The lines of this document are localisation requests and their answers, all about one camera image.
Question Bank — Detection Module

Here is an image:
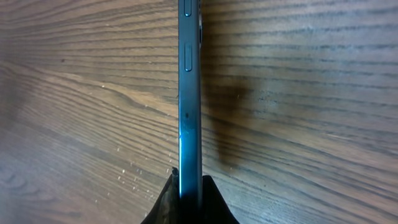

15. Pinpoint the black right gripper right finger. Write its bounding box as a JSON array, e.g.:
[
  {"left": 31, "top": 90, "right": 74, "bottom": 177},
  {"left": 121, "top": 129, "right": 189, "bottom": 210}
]
[{"left": 201, "top": 175, "right": 239, "bottom": 224}]

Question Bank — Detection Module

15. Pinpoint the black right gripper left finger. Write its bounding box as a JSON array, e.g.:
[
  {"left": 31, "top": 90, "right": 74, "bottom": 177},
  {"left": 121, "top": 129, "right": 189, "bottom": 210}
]
[{"left": 141, "top": 167, "right": 180, "bottom": 224}]

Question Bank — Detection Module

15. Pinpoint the blue smartphone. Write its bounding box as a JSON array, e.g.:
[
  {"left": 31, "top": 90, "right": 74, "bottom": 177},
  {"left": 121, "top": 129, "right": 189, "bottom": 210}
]
[{"left": 178, "top": 0, "right": 202, "bottom": 201}]

